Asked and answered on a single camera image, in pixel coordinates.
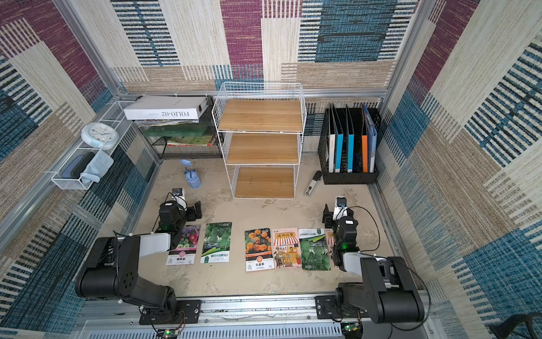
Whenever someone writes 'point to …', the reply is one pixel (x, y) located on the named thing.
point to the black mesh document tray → (159, 144)
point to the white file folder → (332, 144)
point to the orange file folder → (364, 143)
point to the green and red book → (190, 140)
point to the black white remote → (314, 183)
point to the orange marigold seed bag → (258, 250)
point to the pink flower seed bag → (184, 252)
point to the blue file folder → (372, 133)
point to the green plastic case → (188, 130)
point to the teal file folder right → (351, 138)
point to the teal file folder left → (339, 148)
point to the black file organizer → (358, 178)
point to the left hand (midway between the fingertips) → (188, 201)
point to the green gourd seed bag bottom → (217, 244)
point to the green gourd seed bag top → (314, 249)
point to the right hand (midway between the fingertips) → (337, 204)
